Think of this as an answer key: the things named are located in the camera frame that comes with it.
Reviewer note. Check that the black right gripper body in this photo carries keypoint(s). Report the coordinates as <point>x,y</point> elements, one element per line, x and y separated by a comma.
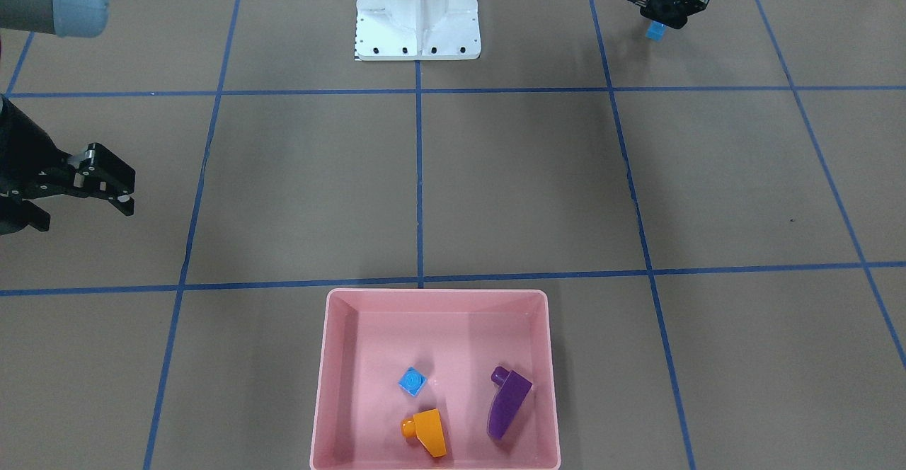
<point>21,151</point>

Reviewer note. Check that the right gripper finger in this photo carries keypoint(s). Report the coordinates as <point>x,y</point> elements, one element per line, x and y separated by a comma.
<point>96,172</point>
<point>18,214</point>

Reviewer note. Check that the long blue studded block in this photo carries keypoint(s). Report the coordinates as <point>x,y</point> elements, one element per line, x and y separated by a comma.
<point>655,31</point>

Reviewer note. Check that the small blue block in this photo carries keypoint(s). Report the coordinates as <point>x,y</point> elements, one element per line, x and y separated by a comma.
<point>412,381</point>

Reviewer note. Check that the orange sloped block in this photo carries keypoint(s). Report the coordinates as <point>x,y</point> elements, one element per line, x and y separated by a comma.
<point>427,427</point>

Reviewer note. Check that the purple long block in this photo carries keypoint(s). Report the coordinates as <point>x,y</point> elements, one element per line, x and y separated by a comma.
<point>513,389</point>

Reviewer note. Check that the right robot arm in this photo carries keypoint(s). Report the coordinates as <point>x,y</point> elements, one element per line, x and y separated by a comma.
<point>63,18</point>

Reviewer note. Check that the pink plastic box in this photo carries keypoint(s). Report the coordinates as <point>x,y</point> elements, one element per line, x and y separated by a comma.
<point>436,379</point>

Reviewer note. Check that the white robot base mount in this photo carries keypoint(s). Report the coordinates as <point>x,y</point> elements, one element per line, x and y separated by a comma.
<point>417,30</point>

